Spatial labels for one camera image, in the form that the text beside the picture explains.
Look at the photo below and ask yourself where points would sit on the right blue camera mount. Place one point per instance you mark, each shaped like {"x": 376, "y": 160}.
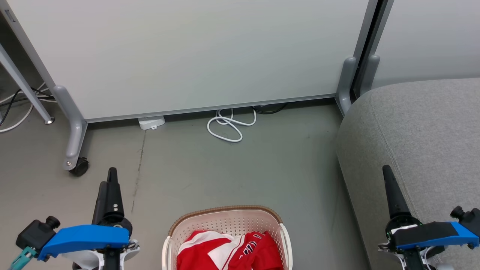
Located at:
{"x": 431, "y": 233}

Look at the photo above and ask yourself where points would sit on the narrow white partition panel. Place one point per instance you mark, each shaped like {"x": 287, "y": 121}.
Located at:
{"x": 431, "y": 37}

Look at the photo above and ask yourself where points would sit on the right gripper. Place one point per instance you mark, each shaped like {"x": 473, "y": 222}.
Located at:
{"x": 403, "y": 222}

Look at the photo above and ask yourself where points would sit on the cream perforated laundry basket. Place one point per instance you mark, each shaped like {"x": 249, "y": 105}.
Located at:
{"x": 225, "y": 221}

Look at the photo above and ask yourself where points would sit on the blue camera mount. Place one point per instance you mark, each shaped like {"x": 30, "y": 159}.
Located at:
{"x": 431, "y": 233}
{"x": 86, "y": 238}

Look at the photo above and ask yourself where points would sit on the large white partition panel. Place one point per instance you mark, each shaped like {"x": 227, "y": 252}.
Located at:
{"x": 187, "y": 56}

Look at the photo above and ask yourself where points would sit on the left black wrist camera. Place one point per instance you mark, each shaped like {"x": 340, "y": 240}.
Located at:
{"x": 35, "y": 234}

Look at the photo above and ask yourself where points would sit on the small white adapter box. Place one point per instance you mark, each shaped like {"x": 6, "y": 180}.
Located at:
{"x": 150, "y": 122}

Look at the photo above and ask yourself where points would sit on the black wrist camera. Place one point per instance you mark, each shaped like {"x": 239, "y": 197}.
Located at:
{"x": 468, "y": 217}
{"x": 35, "y": 234}

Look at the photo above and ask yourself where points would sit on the grey fabric sofa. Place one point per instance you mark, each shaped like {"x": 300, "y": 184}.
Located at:
{"x": 431, "y": 131}

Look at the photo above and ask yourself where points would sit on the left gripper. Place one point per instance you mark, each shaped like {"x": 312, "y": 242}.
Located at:
{"x": 90, "y": 260}

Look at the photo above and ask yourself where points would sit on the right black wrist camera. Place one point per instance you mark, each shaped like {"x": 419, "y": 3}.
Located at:
{"x": 468, "y": 217}

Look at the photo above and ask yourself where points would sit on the grey metal table leg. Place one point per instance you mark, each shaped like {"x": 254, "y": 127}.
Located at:
{"x": 22, "y": 84}

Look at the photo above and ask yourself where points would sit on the red and white garment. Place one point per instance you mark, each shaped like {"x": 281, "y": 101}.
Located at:
{"x": 262, "y": 251}

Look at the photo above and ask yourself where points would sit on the left blue camera mount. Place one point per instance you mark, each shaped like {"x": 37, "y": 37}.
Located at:
{"x": 86, "y": 238}

